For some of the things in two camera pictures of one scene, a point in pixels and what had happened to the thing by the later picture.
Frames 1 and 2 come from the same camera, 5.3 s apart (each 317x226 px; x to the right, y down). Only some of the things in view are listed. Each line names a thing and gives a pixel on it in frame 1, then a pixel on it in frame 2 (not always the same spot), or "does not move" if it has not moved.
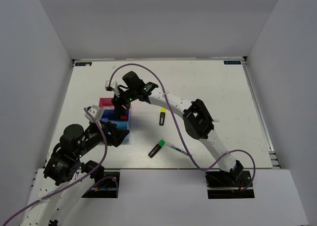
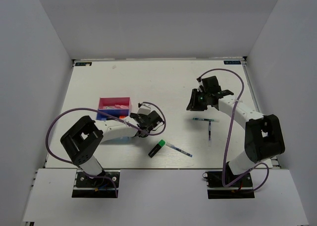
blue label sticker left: x=83 y=64 does not move
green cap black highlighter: x=155 y=149 does not move
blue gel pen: x=176 y=148 does not move
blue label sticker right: x=232 y=62 does not move
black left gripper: x=117 y=135 → x=141 y=115
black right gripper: x=118 y=100 → x=193 y=105
